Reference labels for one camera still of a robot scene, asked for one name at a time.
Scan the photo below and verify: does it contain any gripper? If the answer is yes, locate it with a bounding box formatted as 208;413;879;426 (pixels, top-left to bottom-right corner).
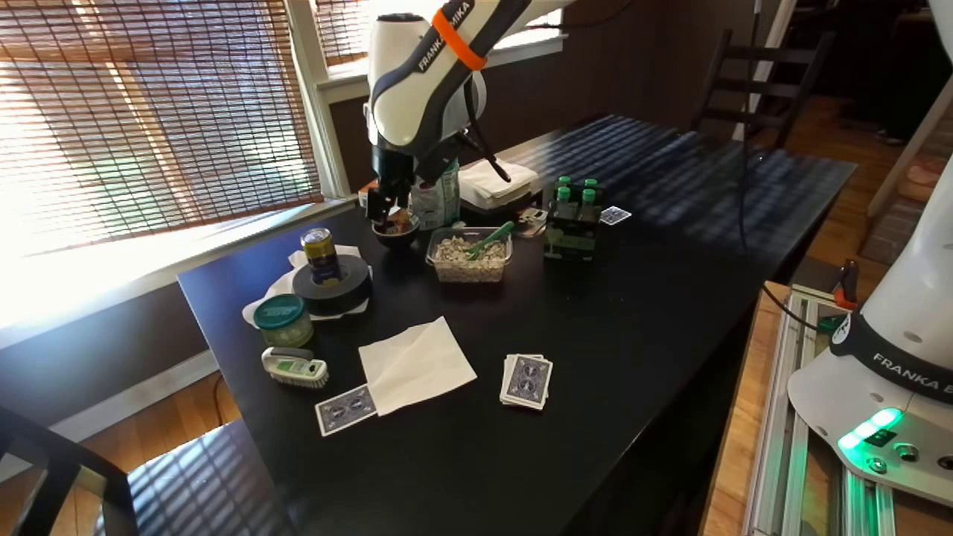
366;143;418;227

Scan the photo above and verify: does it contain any black bowl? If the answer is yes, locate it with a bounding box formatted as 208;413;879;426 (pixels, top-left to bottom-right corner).
372;210;422;251

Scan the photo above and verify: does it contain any gold and blue tin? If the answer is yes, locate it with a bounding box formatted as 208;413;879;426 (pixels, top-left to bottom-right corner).
300;228;344;287

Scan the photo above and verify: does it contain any white and green bag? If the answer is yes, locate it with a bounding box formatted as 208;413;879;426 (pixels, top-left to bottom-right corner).
409;159;462;231

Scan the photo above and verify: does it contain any clear plastic container of seeds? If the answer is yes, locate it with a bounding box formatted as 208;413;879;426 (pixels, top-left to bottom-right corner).
425;226;515;284

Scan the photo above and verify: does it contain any roll of black tape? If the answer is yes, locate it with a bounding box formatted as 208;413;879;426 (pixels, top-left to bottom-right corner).
291;255;374;317

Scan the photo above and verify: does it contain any green plastic spoon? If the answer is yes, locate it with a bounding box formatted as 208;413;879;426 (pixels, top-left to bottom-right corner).
465;220;517;261

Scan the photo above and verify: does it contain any stack of white napkins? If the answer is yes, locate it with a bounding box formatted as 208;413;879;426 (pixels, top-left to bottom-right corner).
457;157;541;211

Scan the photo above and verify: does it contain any small metal tool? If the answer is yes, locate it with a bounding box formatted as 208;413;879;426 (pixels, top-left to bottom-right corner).
513;208;549;240

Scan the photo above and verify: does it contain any white cloth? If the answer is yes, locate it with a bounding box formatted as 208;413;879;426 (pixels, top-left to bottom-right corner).
241;244;374;329

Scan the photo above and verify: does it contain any jar with green lid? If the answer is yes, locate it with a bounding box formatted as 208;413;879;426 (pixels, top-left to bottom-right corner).
252;293;316;350

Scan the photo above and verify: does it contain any white paper napkin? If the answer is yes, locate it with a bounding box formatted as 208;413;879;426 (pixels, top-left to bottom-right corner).
358;316;478;417

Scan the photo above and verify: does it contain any bamboo window blind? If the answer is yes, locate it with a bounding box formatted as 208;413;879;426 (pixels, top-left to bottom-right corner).
312;0;375;68
0;0;326;260

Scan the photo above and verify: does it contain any pack of green bottles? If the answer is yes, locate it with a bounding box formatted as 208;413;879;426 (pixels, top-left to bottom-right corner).
543;176;606;262

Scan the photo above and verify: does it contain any white and green brush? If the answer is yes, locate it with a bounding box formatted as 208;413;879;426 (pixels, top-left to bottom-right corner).
260;346;331;390

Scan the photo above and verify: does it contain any deck of blue playing cards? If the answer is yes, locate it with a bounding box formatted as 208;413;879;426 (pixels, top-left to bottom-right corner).
499;353;555;412

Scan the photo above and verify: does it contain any black bench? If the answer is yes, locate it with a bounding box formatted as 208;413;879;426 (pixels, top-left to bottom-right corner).
95;419;300;536

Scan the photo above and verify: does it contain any dark wooden chair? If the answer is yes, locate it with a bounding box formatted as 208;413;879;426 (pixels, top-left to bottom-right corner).
691;28;836;151
0;405;140;536

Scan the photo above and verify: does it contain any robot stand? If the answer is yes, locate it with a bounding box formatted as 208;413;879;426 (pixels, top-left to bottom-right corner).
700;281;953;536

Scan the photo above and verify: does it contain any orange clamp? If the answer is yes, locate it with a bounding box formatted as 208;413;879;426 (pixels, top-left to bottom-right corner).
832;259;861;311

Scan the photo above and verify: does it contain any black cable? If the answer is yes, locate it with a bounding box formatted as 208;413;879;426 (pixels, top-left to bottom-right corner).
736;0;821;332

